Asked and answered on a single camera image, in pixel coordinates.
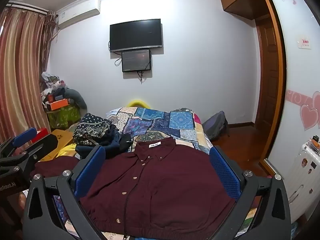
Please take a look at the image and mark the white air conditioner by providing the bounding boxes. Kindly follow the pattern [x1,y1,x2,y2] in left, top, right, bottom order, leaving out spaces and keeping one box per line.
[56,0,101,29]

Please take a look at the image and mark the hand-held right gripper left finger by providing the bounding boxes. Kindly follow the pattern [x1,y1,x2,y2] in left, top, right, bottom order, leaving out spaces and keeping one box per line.
[22,145,110,240]

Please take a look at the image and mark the pile of household clutter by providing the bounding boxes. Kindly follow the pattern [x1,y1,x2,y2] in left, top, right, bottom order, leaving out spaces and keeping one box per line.
[41,71,73,105]

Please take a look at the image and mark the maroon button shirt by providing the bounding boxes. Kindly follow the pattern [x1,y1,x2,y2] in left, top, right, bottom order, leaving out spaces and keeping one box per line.
[30,137,240,237]

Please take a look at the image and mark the white suitcase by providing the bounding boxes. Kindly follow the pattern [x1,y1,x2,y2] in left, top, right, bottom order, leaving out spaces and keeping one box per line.
[286,140,320,224]

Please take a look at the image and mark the yellow blanket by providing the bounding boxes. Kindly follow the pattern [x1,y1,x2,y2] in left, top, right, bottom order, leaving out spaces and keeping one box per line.
[56,144,80,158]

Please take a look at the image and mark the wooden door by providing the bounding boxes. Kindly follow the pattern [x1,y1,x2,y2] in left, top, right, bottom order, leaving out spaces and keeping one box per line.
[255,15,282,145]

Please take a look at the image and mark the red box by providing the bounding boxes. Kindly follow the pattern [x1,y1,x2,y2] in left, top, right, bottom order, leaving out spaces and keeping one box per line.
[30,128,48,143]

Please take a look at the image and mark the small wall monitor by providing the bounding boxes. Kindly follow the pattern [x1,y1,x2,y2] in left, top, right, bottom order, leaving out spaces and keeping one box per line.
[121,50,152,73]

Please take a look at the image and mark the cardboard box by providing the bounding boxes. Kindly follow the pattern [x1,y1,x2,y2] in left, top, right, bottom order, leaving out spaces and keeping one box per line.
[39,129,75,162]

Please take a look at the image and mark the wall television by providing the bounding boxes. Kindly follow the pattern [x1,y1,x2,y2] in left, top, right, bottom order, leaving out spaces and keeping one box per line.
[109,18,163,53]

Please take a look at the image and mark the yellow plastic ring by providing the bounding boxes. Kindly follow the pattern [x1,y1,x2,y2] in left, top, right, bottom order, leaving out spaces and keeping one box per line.
[127,99,148,108]

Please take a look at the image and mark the orange box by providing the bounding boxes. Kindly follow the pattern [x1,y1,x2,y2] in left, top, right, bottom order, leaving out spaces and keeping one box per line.
[48,98,70,111]

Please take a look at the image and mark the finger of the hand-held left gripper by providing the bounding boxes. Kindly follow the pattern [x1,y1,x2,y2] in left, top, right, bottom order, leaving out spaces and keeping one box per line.
[0,134,59,172]
[0,127,38,157]

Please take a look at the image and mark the folded navy clothes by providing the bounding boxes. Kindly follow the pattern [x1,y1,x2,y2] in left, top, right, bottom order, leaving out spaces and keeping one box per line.
[75,125,123,160]

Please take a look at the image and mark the patchwork bed quilt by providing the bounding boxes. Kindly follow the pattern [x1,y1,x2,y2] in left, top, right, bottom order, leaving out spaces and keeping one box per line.
[51,106,263,240]

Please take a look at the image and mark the green patterned bag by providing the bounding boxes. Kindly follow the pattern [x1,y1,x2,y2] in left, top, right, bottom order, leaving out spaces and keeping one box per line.
[46,104,82,130]

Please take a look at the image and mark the grey pillow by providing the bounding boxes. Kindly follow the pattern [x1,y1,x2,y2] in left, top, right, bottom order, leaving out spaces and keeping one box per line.
[64,89,88,110]

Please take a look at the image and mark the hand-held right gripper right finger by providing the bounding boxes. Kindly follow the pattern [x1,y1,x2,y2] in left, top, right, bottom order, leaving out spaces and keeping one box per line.
[209,145,292,240]

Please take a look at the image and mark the striped pink curtain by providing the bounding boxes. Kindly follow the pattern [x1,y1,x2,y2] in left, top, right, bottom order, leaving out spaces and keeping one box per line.
[0,6,58,144]

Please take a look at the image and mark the patterned dark garment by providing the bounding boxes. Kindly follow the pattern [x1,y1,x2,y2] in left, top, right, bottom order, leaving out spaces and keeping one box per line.
[72,113,118,146]

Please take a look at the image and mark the grey backpack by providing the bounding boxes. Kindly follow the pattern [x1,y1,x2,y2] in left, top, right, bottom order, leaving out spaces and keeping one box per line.
[201,111,230,142]

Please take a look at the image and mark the white heart sticker sliding door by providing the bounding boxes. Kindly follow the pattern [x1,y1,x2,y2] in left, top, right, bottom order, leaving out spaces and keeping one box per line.
[265,0,320,165]

